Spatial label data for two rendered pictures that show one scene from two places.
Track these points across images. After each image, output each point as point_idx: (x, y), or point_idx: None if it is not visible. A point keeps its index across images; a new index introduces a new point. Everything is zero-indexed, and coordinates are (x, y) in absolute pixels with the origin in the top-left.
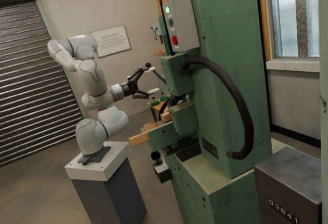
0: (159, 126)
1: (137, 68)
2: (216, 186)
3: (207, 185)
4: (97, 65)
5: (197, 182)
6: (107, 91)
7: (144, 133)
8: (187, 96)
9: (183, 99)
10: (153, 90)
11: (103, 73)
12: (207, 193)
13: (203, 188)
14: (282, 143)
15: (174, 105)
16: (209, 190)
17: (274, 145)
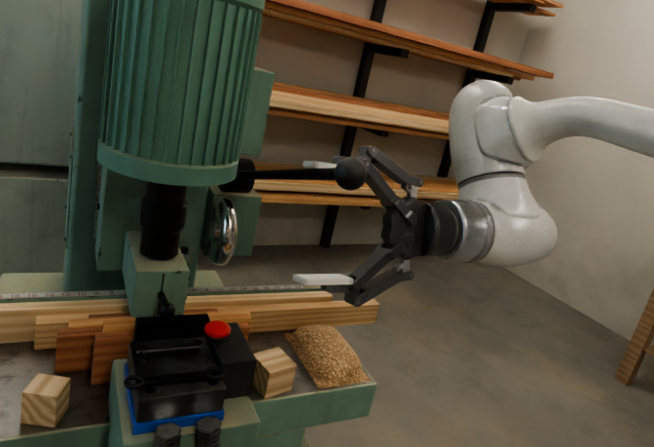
0: (294, 296)
1: (381, 152)
2: (197, 273)
3: (210, 278)
4: (455, 97)
5: (223, 285)
6: (458, 195)
7: (338, 301)
8: (180, 260)
9: (182, 318)
10: (326, 277)
11: (452, 128)
12: (215, 271)
13: (218, 277)
14: (3, 285)
15: (248, 195)
16: (210, 273)
17: (23, 287)
